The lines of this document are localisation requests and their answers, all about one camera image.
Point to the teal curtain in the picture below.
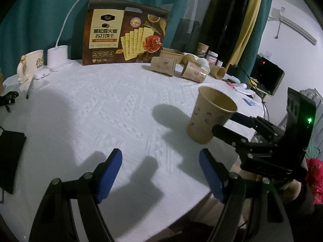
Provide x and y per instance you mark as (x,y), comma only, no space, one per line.
(29,25)

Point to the white air conditioner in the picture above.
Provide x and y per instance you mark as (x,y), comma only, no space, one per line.
(277,16)

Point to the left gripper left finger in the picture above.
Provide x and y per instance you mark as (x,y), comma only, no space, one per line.
(54,219)

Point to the plain kraft cup inverted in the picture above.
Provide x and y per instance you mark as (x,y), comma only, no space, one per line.
(190,58)

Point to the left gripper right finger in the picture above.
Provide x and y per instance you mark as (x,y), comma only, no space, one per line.
(252,211)

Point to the cartoon ceramic mug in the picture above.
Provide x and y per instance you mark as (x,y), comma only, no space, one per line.
(28,65)

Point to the upright kraft cup background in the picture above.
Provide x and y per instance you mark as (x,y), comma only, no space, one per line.
(202,50)

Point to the floral kraft paper cup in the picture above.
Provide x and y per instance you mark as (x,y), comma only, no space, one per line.
(212,107)

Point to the upside-down floral kraft cup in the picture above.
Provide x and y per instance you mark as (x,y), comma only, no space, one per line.
(193,72)

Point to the white lidded jar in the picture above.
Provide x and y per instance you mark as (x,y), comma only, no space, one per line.
(211,57)

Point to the blue white card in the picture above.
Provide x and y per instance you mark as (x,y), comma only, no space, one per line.
(250,102)

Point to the black computer monitor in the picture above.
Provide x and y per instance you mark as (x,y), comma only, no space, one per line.
(267,75)

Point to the lying plain kraft cup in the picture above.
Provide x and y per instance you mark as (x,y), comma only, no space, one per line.
(217,72)

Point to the lying floral kraft cup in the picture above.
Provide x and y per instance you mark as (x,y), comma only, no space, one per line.
(163,65)

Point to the brown cracker box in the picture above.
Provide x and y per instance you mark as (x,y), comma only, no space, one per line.
(117,31)

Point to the person's right hand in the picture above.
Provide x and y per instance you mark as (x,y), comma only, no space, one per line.
(291,190)

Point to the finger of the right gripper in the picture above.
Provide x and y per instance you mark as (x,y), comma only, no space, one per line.
(244,120)
(228,136)

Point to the white paper cup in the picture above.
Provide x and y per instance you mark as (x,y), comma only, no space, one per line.
(204,64)

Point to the white textured tablecloth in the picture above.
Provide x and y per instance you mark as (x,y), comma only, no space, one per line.
(84,112)

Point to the yellow curtain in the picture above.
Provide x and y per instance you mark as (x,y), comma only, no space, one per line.
(245,33)

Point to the white desk lamp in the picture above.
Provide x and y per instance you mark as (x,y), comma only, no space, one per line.
(68,45)

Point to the black wallet pouch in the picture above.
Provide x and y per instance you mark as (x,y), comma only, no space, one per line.
(12,144)

